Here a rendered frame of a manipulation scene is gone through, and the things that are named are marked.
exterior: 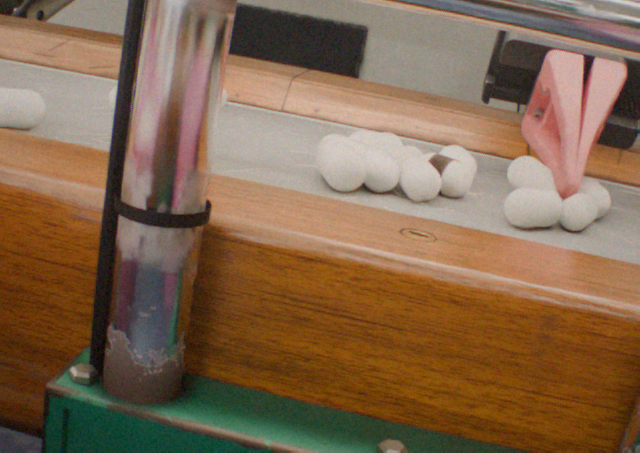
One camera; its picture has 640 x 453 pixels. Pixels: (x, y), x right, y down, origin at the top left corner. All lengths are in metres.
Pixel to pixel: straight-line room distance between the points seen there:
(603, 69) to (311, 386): 0.28
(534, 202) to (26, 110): 0.25
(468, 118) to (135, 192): 0.42
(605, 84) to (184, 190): 0.30
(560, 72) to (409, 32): 2.02
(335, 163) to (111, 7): 2.39
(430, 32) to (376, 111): 1.87
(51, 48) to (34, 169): 0.40
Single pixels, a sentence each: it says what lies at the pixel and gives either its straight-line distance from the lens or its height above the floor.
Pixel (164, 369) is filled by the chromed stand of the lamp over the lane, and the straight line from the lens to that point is 0.23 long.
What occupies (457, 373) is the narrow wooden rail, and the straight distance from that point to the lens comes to 0.24.
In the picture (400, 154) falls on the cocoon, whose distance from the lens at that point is 0.43.
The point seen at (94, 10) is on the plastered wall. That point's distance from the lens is 2.77.
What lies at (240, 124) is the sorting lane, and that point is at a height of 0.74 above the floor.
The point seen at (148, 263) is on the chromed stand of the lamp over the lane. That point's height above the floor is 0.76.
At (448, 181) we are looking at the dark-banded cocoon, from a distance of 0.42.
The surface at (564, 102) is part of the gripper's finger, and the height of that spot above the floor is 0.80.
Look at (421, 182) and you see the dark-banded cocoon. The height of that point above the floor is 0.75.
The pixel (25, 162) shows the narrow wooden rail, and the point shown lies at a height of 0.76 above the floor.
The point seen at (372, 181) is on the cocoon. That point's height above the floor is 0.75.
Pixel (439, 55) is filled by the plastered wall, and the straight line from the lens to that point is 2.46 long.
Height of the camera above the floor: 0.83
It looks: 16 degrees down
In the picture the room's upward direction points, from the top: 11 degrees clockwise
